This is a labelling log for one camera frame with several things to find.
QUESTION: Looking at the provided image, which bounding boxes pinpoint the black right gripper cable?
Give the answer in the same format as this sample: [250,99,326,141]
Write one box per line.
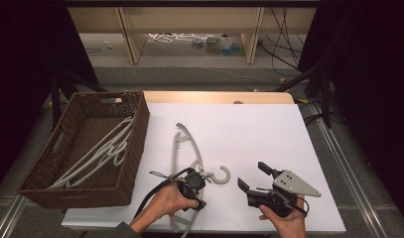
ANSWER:
[290,196,311,217]

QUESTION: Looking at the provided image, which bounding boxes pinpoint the metal floor rail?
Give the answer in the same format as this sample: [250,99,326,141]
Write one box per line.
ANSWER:
[307,100,391,238]
[0,193,29,238]

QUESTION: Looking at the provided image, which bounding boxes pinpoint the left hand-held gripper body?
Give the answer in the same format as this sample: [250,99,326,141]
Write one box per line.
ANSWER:
[148,167,207,212]

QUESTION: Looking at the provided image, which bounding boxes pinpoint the person's left hand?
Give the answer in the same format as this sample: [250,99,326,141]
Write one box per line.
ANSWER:
[129,180,202,234]

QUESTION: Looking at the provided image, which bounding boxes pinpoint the light wooden shelf unit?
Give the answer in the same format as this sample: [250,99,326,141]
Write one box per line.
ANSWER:
[67,6,318,66]

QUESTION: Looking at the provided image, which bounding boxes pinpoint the grey plastic clothes hanger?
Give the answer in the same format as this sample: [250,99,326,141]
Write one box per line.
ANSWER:
[48,114,138,190]
[57,127,130,189]
[169,122,232,238]

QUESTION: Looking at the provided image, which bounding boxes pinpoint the dark curtain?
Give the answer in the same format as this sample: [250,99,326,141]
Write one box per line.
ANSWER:
[297,0,404,216]
[0,0,99,199]

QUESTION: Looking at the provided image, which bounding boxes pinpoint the black metal stand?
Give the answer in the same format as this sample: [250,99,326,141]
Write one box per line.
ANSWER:
[274,60,335,129]
[50,67,108,131]

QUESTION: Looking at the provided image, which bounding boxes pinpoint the white table mat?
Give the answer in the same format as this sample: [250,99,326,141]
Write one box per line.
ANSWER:
[61,102,346,236]

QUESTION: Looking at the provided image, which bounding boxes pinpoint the white cable bundle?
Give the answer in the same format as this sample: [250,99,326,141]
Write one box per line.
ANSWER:
[147,32,205,45]

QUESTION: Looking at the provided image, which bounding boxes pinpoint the black hanging cables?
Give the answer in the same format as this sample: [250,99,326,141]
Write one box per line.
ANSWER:
[257,6,312,78]

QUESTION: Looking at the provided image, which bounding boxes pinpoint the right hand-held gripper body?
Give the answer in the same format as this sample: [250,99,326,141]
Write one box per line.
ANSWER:
[246,169,323,219]

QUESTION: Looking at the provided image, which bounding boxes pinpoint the person's right hand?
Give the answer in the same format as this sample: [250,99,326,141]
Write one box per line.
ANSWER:
[257,194,309,238]

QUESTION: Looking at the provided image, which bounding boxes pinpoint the brown wicker basket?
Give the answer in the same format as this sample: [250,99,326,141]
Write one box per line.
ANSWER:
[16,90,151,209]

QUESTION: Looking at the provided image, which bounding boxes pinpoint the pile of colourful small things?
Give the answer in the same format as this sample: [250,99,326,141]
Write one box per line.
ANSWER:
[191,33,245,57]

